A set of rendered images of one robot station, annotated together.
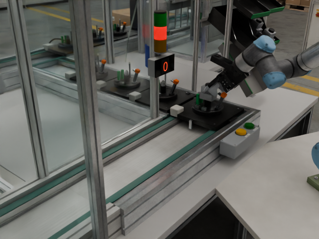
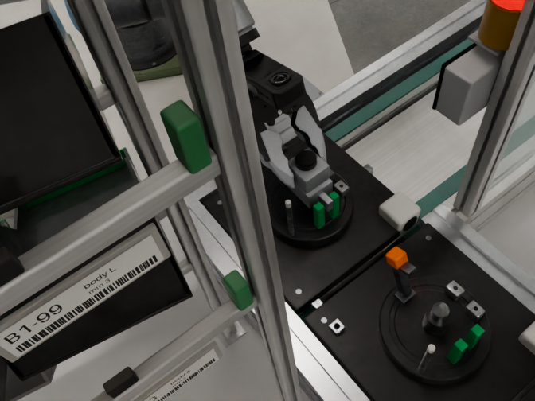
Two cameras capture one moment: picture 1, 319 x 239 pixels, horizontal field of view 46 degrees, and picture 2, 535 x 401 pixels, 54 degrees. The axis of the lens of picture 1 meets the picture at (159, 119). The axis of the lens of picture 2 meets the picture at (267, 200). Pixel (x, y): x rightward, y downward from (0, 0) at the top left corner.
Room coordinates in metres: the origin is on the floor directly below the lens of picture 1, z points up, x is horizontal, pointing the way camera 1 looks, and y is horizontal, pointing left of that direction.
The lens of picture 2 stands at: (1.97, -0.10, 1.66)
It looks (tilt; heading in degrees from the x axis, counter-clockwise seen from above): 55 degrees down; 202
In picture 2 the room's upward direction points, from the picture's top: 10 degrees counter-clockwise
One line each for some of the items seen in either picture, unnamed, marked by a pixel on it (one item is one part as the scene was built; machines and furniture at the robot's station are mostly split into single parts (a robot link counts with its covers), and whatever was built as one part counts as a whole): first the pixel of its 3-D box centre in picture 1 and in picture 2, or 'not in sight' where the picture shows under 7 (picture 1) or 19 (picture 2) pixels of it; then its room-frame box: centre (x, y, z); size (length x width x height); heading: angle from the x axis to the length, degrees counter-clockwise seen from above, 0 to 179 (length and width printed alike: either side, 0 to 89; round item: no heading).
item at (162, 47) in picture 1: (160, 44); (508, 17); (1.46, 0.00, 1.28); 0.05 x 0.05 x 0.05
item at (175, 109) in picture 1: (176, 111); (399, 214); (1.52, -0.08, 0.97); 0.05 x 0.05 x 0.04; 51
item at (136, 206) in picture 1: (201, 157); (369, 96); (1.22, -0.16, 0.91); 0.89 x 0.06 x 0.11; 141
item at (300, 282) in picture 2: (207, 111); (308, 211); (1.53, -0.21, 0.96); 0.24 x 0.24 x 0.02; 51
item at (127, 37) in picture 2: not in sight; (138, 25); (1.09, -0.69, 0.93); 0.15 x 0.15 x 0.10
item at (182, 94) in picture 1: (163, 87); (437, 318); (1.69, -0.02, 1.01); 0.24 x 0.24 x 0.13; 51
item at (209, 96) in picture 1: (206, 90); (310, 177); (1.54, -0.21, 1.06); 0.08 x 0.04 x 0.07; 51
